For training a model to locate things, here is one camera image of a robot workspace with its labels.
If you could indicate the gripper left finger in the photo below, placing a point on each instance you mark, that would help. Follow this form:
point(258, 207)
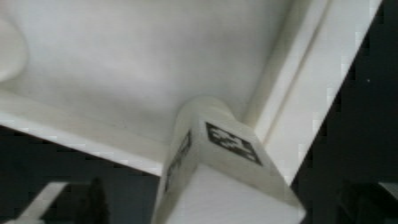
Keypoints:
point(70, 203)

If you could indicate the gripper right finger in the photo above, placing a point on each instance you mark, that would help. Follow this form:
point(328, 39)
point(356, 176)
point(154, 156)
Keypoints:
point(369, 203)

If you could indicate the white table leg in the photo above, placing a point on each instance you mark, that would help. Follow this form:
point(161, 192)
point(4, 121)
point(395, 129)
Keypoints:
point(221, 186)

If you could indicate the white square table top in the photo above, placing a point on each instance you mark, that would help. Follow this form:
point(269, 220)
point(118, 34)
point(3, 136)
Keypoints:
point(129, 55)

